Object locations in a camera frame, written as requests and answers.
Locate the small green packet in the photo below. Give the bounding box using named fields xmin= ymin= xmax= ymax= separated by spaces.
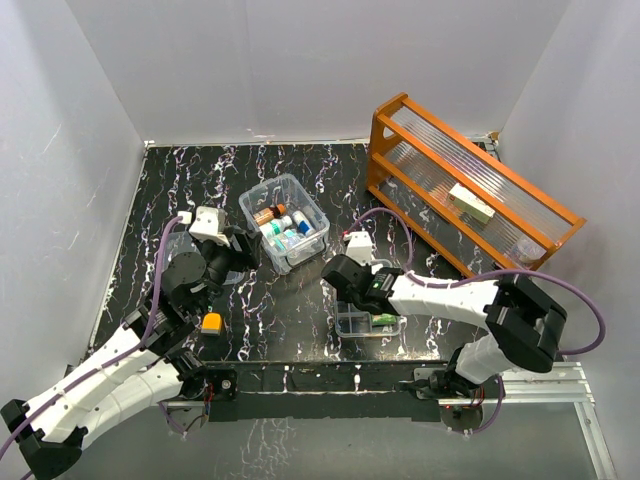
xmin=371 ymin=314 xmax=398 ymax=326

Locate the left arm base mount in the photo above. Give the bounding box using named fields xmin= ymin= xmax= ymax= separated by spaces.
xmin=165 ymin=348 xmax=238 ymax=405

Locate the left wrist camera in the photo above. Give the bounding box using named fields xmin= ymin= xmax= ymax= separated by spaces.
xmin=178 ymin=206 xmax=230 ymax=247

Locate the brown bottle orange cap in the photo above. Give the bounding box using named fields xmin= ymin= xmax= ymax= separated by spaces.
xmin=253 ymin=204 xmax=287 ymax=226

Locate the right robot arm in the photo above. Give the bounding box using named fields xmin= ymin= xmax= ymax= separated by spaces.
xmin=321 ymin=254 xmax=566 ymax=397

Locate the clear tape roll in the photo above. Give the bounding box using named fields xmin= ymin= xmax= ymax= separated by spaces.
xmin=510 ymin=236 xmax=546 ymax=265

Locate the white medicine carton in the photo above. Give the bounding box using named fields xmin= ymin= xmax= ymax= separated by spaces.
xmin=448 ymin=183 xmax=495 ymax=224

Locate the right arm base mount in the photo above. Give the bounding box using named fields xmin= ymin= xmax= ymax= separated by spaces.
xmin=395 ymin=367 xmax=486 ymax=407

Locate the clear compartment tray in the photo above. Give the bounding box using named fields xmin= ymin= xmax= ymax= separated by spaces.
xmin=334 ymin=291 xmax=402 ymax=339

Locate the clear plastic storage box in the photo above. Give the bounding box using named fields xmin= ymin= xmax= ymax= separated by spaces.
xmin=239 ymin=174 xmax=330 ymax=275

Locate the white bottle green label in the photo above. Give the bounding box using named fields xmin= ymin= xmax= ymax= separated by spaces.
xmin=260 ymin=215 xmax=293 ymax=239

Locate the blue white bandage roll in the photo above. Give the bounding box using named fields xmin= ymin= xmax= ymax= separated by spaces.
xmin=291 ymin=210 xmax=316 ymax=237

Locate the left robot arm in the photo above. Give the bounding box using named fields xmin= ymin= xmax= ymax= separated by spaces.
xmin=1 ymin=219 xmax=262 ymax=479

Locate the clear plastic box lid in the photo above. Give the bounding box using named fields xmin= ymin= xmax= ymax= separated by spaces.
xmin=162 ymin=230 xmax=246 ymax=286

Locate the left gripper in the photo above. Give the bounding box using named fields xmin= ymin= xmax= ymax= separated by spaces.
xmin=196 ymin=226 xmax=261 ymax=315

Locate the orange wooden shelf rack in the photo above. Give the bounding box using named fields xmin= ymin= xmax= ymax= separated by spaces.
xmin=366 ymin=93 xmax=586 ymax=277

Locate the blue sachet pack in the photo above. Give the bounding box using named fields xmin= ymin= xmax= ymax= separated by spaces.
xmin=272 ymin=229 xmax=306 ymax=252

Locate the yellow orange small box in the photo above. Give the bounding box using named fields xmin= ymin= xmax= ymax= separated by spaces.
xmin=200 ymin=312 xmax=225 ymax=336

